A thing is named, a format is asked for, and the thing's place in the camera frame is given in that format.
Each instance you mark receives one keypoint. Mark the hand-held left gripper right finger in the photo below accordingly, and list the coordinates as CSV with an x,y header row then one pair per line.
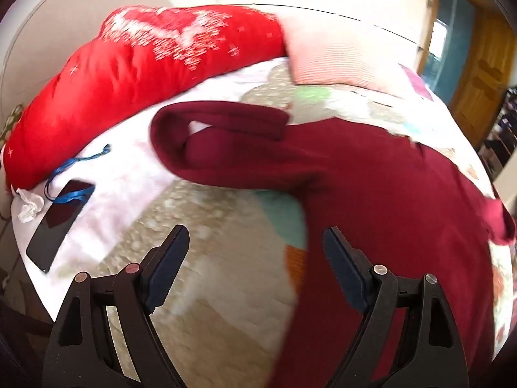
x,y
344,267

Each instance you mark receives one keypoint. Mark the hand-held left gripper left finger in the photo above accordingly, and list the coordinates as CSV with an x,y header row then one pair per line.
x,y
160,279

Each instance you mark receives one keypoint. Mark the maroon knit garment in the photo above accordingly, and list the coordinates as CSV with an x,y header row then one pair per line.
x,y
363,190

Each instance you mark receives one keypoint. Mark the patchwork heart-print quilt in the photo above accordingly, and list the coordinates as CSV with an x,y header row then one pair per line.
x,y
226,258

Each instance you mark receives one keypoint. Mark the white bed sheet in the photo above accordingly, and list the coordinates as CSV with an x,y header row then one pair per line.
x,y
121,169

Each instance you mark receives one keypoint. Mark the black smartphone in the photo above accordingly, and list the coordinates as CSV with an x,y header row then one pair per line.
x,y
56,226

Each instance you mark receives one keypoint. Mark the crumpled white tissue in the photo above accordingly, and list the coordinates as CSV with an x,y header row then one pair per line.
x,y
30,206

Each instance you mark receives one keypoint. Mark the cluttered shelf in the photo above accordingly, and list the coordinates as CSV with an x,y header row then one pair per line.
x,y
501,137

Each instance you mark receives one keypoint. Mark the pink striped pillow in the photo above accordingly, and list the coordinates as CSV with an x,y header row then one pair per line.
x,y
335,56

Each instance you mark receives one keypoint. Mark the red star-print pillow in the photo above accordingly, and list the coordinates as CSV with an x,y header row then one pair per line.
x,y
121,68

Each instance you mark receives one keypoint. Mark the green patterned cloth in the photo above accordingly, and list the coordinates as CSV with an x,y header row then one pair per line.
x,y
11,123

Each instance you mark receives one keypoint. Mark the wooden door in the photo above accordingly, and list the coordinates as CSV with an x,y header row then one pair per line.
x,y
484,76

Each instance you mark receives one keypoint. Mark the blue glass door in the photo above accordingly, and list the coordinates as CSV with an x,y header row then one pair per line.
x,y
448,36

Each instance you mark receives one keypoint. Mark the beige padded headboard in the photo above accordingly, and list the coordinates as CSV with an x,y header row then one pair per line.
x,y
60,20

